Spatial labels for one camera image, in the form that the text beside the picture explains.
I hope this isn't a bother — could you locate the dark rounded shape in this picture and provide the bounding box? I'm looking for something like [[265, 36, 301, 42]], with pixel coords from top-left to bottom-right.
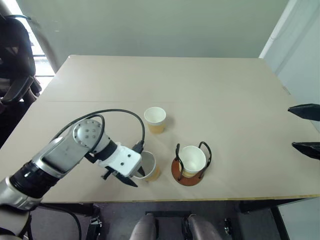
[[129, 214, 161, 240], [186, 214, 224, 240]]

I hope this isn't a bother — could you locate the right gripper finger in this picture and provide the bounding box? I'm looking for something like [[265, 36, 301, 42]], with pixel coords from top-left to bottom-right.
[[287, 102, 320, 122], [291, 141, 320, 161]]

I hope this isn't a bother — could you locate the black table frame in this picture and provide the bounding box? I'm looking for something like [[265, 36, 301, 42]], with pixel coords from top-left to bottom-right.
[[39, 198, 309, 217]]

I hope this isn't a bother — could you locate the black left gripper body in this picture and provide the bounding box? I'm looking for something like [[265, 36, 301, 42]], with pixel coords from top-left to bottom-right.
[[100, 166, 121, 181]]

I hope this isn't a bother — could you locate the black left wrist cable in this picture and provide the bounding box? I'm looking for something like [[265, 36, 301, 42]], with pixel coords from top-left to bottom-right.
[[51, 108, 147, 154]]

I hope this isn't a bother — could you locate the black floor bar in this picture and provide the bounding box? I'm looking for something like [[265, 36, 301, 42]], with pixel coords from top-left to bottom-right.
[[144, 211, 194, 219]]

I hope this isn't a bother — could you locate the paper cup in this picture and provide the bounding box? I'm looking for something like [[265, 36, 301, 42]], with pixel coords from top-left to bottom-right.
[[133, 150, 161, 183], [179, 145, 207, 179], [143, 106, 167, 135]]

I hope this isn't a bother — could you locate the black wire cup holder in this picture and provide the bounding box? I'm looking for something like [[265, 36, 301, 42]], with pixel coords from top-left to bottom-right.
[[171, 141, 213, 187]]

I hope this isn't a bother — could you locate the black cable under table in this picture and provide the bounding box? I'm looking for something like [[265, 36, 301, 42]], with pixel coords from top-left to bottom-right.
[[37, 203, 83, 240]]

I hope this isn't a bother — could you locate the black office chair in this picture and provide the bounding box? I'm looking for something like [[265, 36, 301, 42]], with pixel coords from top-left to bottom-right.
[[0, 14, 42, 118]]

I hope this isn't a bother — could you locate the beige robot torso shell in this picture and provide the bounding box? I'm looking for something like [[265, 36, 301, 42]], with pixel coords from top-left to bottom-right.
[[0, 206, 31, 240]]

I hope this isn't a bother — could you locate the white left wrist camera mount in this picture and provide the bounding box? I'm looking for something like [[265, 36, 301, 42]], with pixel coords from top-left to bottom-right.
[[96, 142, 143, 179]]

